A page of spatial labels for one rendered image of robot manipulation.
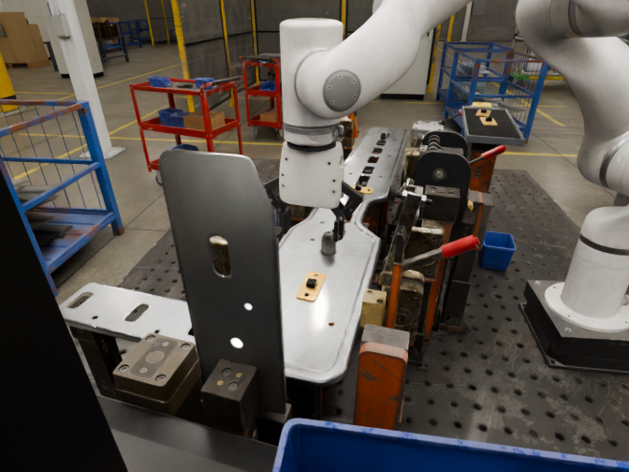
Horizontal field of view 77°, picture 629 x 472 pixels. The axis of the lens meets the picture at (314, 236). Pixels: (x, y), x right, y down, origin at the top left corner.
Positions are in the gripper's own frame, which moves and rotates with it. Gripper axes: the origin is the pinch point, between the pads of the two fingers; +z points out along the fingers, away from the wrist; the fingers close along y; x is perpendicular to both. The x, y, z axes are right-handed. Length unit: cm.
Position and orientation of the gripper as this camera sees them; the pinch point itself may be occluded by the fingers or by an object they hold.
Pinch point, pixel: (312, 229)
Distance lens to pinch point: 67.4
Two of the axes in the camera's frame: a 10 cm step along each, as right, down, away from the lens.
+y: -9.6, -1.4, 2.4
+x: -2.8, 4.8, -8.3
